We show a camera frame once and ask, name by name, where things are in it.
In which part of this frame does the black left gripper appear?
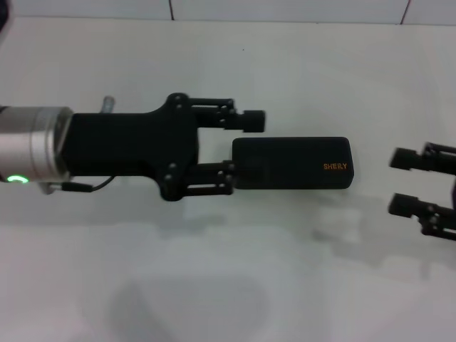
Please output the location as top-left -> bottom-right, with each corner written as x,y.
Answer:
61,92 -> 237,204

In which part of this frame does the silver left wrist connector stud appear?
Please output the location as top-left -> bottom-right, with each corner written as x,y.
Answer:
100,95 -> 117,115

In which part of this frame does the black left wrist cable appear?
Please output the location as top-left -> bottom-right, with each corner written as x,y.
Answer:
46,176 -> 115,196

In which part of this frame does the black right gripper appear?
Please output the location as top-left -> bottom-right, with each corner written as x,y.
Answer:
388,142 -> 456,242

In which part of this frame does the black glasses case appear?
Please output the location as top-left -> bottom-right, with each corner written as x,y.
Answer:
232,135 -> 356,192

